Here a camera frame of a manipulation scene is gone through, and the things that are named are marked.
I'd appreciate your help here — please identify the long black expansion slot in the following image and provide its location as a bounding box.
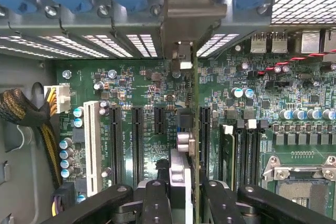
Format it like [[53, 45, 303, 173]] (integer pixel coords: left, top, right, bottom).
[[131, 105, 145, 183], [199, 106, 212, 180], [109, 105, 123, 186]]

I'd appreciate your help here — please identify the CPU socket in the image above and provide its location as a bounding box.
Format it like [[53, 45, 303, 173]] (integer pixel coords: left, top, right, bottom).
[[261, 154, 336, 213]]

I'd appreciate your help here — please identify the white expansion slot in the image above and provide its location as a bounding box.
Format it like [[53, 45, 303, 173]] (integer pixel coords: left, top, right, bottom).
[[83, 100, 102, 198]]

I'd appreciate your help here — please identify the short black expansion slot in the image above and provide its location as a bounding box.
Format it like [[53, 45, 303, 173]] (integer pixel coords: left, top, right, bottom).
[[154, 106, 166, 135]]

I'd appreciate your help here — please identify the green motherboard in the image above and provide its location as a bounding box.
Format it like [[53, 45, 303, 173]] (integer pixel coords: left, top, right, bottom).
[[54, 34, 336, 210]]

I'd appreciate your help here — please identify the grey power supply unit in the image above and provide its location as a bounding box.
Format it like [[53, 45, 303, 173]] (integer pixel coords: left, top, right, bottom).
[[0, 53, 57, 224]]

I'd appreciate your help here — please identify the white power connector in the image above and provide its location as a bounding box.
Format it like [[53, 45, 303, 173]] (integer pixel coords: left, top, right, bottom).
[[44, 84, 71, 115]]

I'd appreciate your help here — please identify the vented metal slot cover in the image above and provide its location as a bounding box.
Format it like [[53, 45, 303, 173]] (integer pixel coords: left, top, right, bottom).
[[125, 34, 159, 58], [38, 35, 85, 59], [196, 34, 240, 58], [81, 34, 133, 59], [0, 36, 53, 59]]

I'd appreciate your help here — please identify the silver USB port block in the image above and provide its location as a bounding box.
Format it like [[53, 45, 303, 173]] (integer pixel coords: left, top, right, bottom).
[[250, 32, 269, 54], [270, 32, 289, 54]]

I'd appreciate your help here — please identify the silver network port block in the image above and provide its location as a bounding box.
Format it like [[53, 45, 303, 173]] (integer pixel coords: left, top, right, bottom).
[[301, 30, 322, 55]]

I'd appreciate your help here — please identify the silver video port block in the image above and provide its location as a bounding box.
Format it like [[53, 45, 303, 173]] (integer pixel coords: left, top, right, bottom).
[[324, 29, 336, 62]]

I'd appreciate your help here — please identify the open black PC case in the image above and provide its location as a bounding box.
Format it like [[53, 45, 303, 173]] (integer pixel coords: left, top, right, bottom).
[[0, 0, 336, 61]]

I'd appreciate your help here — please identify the red black twisted wire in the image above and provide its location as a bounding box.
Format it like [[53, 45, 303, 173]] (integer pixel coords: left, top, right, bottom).
[[257, 49, 336, 77]]

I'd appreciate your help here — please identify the braided yellow black power cable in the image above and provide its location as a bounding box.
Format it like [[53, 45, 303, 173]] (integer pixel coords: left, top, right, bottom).
[[0, 88, 76, 217]]

